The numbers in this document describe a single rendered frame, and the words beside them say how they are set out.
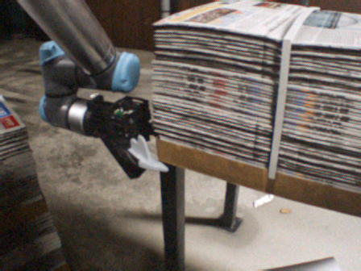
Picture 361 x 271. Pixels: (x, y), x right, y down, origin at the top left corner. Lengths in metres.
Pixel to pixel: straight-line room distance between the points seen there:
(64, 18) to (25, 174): 0.35
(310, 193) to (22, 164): 0.53
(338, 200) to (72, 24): 0.44
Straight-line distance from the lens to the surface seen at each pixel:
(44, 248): 0.83
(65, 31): 0.48
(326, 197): 0.45
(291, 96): 0.39
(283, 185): 0.45
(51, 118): 0.72
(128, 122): 0.57
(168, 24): 0.43
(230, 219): 1.51
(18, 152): 0.67
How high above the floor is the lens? 1.08
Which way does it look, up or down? 29 degrees down
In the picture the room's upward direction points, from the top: straight up
